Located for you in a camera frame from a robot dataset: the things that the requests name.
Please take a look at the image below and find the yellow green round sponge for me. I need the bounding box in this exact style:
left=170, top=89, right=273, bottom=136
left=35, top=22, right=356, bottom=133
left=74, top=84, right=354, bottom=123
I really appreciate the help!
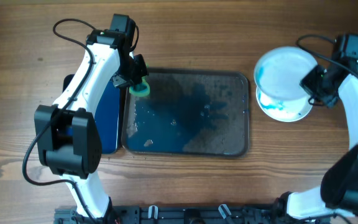
left=129, top=81, right=150, bottom=97

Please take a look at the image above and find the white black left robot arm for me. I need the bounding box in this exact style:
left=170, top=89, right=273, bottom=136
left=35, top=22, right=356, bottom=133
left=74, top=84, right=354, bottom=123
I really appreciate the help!
left=28, top=29, right=150, bottom=222

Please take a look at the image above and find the dark brown serving tray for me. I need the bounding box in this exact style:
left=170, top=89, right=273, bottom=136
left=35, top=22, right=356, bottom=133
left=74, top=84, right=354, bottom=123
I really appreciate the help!
left=121, top=67, right=250, bottom=158

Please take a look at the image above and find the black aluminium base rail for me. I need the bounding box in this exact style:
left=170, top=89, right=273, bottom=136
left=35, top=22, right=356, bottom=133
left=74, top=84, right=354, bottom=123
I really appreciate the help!
left=53, top=203, right=331, bottom=224

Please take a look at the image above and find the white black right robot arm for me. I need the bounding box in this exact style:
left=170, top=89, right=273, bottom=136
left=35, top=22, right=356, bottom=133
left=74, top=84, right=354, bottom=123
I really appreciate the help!
left=282, top=73, right=358, bottom=222

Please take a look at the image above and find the blue water tray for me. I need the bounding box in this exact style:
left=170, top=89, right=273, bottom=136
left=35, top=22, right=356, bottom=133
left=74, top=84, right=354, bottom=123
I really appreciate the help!
left=58, top=73, right=121, bottom=154

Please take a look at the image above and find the white plate blue puddle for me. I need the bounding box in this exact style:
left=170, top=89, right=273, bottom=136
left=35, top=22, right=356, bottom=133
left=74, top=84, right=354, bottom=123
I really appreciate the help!
left=255, top=88, right=313, bottom=123

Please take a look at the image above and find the white plate long blue streak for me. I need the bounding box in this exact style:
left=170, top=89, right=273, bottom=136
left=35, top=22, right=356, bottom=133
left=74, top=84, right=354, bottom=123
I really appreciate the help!
left=254, top=47, right=317, bottom=100

